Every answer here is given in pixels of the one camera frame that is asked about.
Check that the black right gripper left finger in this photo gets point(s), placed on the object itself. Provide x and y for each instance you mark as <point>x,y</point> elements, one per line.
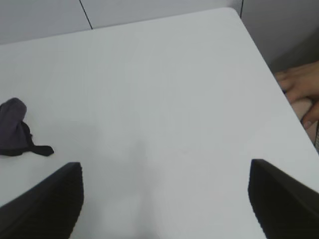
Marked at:
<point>45,209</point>

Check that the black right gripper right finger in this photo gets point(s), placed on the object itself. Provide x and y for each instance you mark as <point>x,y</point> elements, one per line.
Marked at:
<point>284,211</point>

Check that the purple cloth with black trim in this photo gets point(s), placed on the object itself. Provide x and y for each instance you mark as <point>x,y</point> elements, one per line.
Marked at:
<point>12,124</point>

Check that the person's bare hand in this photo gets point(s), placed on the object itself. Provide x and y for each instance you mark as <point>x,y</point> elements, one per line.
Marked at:
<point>306,84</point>

